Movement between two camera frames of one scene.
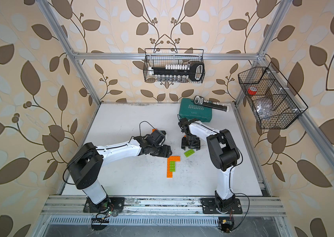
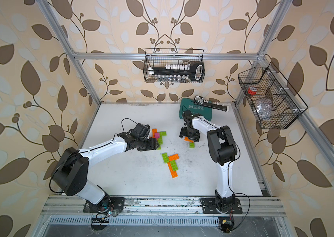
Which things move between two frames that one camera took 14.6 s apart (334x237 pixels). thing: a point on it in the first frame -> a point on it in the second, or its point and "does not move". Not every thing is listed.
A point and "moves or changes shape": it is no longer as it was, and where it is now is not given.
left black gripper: x=166 y=152 -> x=152 y=145
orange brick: x=174 y=158 does not move
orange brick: x=169 y=174 moves or changes shape
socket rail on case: x=200 y=100 does not move
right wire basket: x=275 y=103 does not move
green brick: x=189 y=153 -> x=165 y=158
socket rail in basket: x=178 y=72 does not move
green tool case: x=187 y=109 does not move
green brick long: x=172 y=166 does not move
